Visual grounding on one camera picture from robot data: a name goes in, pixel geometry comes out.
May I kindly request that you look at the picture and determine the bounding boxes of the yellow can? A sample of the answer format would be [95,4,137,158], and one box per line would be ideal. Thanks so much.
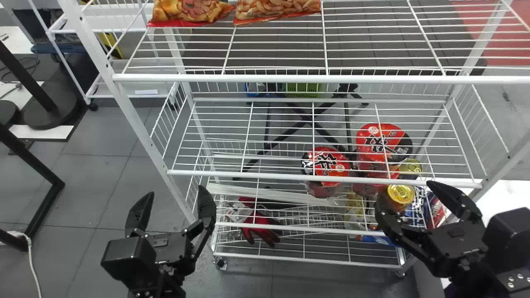
[387,184,416,213]
[398,158,423,181]

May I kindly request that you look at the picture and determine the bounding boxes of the blue snack packet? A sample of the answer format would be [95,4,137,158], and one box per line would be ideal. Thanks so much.
[404,185,447,231]

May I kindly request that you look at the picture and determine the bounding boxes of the white cable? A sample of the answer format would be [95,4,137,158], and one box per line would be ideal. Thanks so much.
[7,231,43,298]

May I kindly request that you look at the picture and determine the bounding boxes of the white wire rack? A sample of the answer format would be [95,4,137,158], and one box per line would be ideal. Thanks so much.
[25,0,179,111]
[58,0,530,277]

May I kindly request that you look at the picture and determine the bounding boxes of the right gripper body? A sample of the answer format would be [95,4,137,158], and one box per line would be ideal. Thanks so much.
[408,219,490,278]

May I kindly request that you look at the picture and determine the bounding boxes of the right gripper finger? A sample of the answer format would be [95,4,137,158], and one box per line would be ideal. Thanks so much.
[373,199,427,253]
[426,180,483,224]

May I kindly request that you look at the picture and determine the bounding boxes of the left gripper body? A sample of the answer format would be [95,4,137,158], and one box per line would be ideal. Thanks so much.
[141,229,198,276]

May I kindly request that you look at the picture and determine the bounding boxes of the red noodle cup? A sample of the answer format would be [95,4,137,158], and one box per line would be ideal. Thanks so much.
[301,147,352,199]
[354,123,414,197]

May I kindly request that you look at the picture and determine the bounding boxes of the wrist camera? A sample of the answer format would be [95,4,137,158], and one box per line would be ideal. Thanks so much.
[482,207,530,266]
[101,236,158,290]

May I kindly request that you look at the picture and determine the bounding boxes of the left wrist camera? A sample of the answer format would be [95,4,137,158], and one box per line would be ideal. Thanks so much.
[101,236,158,290]

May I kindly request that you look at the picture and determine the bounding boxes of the red snack packet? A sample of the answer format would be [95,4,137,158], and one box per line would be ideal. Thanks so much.
[147,0,236,28]
[233,0,323,26]

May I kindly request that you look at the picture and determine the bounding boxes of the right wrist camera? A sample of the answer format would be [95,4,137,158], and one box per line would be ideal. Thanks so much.
[482,207,530,266]

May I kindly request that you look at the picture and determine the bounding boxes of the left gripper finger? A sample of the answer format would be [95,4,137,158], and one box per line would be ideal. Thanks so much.
[182,185,217,261]
[125,191,155,238]

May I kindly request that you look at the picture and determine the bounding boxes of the green basket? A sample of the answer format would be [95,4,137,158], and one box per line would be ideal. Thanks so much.
[283,83,324,99]

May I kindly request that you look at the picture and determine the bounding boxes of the yellow snack packet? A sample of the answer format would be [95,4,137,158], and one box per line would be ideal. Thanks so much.
[344,191,367,227]

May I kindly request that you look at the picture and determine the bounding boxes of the red gloves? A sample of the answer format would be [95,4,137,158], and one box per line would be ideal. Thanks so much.
[226,196,282,248]

